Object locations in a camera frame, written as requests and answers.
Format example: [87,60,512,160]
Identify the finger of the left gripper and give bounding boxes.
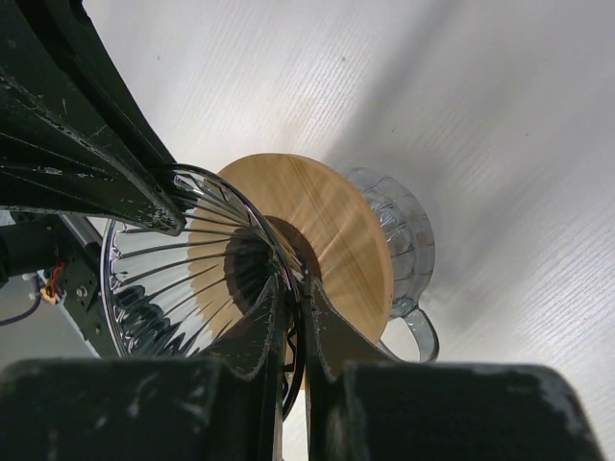
[1,1,185,235]

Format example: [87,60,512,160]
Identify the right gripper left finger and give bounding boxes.
[201,276,283,379]

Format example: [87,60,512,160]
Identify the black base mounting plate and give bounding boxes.
[1,210,115,364]

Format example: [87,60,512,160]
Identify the grey glass server carafe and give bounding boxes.
[341,167,440,363]

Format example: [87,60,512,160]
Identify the wooden dripper holder ring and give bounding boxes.
[189,152,394,347]

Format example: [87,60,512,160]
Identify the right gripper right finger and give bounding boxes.
[304,277,399,382]

